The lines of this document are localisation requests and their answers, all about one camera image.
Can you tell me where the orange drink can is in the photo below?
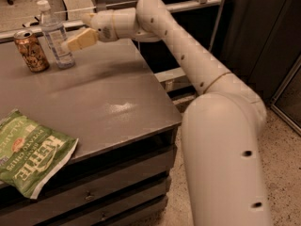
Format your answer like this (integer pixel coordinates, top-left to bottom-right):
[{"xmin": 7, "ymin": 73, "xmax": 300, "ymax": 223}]
[{"xmin": 14, "ymin": 29, "xmax": 50, "ymax": 73}]

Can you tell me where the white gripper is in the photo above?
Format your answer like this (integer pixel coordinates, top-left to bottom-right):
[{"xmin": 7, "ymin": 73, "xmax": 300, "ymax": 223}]
[{"xmin": 66, "ymin": 8, "xmax": 139, "ymax": 51}]

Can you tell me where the dark cabinet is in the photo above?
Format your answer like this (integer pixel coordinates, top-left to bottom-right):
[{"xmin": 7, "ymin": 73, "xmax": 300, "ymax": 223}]
[{"xmin": 214, "ymin": 0, "xmax": 301, "ymax": 102}]

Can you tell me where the grey drawer cabinet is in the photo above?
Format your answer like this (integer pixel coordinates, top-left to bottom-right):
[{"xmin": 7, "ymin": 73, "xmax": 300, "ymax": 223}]
[{"xmin": 0, "ymin": 129, "xmax": 179, "ymax": 226}]

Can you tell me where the metal rail frame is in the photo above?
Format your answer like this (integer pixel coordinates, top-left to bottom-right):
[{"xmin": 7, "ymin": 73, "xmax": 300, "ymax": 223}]
[{"xmin": 0, "ymin": 0, "xmax": 230, "ymax": 94}]

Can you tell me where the green chips bag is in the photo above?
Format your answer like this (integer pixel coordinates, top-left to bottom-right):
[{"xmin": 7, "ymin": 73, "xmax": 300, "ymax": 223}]
[{"xmin": 0, "ymin": 109, "xmax": 78, "ymax": 200}]

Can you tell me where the clear plastic water bottle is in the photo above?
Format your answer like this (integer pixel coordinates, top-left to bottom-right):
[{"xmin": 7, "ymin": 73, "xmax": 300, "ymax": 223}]
[{"xmin": 37, "ymin": 0, "xmax": 75, "ymax": 69}]

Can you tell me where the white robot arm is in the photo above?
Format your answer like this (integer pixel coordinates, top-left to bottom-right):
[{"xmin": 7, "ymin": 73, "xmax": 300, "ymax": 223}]
[{"xmin": 63, "ymin": 0, "xmax": 273, "ymax": 226}]

